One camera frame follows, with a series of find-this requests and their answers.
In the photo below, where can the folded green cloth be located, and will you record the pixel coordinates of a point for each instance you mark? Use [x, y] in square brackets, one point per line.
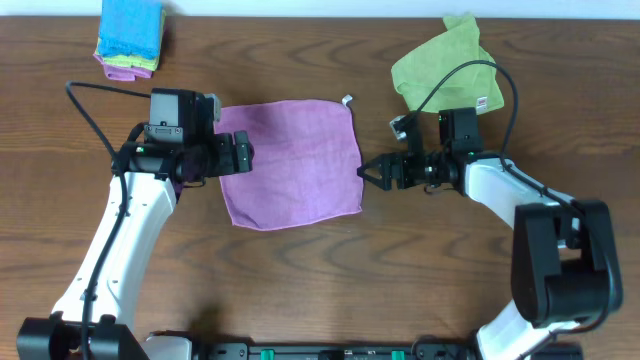
[132, 61]

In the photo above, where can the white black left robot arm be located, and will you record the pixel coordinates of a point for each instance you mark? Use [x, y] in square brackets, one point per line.
[177, 148]

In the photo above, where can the crumpled green cloth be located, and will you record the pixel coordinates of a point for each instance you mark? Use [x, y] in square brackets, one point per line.
[440, 73]

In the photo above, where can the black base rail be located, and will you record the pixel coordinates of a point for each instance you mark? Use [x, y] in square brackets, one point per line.
[365, 352]

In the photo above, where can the folded blue cloth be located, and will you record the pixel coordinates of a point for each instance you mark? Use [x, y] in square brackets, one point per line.
[131, 27]

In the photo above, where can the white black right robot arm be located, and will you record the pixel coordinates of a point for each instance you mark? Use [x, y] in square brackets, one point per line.
[565, 275]

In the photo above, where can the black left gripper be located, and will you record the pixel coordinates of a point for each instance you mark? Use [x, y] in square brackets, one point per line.
[241, 151]

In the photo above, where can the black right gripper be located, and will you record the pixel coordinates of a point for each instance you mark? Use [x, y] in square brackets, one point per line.
[382, 159]

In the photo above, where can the folded purple cloth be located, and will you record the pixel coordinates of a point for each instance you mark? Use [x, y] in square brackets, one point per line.
[125, 74]

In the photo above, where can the purple microfiber cloth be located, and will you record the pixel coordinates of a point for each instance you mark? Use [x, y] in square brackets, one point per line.
[305, 164]

